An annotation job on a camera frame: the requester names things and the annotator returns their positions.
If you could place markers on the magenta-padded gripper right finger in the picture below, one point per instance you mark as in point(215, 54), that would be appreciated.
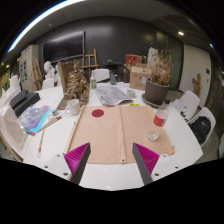
point(146, 158)

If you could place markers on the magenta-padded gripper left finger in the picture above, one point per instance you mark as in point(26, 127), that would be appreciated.
point(76, 158)

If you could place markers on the clear red-labelled plastic bottle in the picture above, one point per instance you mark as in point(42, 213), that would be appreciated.
point(161, 116)

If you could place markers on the small clear glass cup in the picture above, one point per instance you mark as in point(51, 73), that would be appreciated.
point(153, 135)

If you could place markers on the thin pale paintbrush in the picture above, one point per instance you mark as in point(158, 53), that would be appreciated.
point(40, 143)

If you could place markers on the flat round red coaster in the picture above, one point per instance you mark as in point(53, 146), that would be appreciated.
point(97, 113)

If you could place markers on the small white jar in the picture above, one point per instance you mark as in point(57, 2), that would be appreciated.
point(55, 111)

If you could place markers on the white ceramic mug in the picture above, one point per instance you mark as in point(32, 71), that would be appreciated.
point(72, 106)

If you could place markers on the yellow tag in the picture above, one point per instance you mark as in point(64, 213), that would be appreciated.
point(134, 104)

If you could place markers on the grey pot saucer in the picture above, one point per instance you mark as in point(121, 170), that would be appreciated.
point(146, 101)

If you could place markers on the holographic colourful sheet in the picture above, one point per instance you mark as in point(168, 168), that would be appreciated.
point(33, 118)

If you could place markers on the black backpack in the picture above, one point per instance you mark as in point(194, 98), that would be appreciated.
point(200, 128)

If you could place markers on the small tape roll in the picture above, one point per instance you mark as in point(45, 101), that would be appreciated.
point(131, 93)

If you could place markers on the grey pot with dried plant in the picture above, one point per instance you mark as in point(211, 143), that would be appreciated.
point(156, 90)

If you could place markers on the white framed tray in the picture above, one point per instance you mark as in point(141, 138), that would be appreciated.
point(11, 128)

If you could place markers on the open printed newspaper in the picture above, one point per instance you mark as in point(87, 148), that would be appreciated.
point(111, 95)

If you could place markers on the white chair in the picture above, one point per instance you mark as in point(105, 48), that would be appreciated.
point(47, 83)
point(190, 100)
point(208, 113)
point(100, 74)

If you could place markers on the golden figure sculpture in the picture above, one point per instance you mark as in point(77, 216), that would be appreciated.
point(77, 85)

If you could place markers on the black flat box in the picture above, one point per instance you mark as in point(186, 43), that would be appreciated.
point(25, 100)

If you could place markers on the green-labelled white bottle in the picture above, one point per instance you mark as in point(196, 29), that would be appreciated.
point(93, 81)

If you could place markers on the brown cardboard box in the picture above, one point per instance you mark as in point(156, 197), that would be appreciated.
point(138, 76)

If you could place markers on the grey spray bottle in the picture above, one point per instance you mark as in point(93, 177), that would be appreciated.
point(113, 79)

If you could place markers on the white plaster bust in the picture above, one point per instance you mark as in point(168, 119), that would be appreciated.
point(49, 70)

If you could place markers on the wooden easel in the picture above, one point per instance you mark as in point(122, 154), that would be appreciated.
point(36, 75)
point(90, 65)

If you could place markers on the red box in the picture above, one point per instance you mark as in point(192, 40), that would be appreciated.
point(130, 60)

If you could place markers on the white cabinet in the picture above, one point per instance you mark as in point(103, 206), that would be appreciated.
point(26, 66)

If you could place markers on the round ceiling light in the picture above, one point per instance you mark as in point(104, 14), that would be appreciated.
point(211, 45)
point(181, 33)

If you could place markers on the wooden wall figure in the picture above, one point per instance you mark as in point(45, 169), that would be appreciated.
point(196, 84)

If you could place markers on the black wall screen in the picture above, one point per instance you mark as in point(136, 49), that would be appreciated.
point(63, 46)

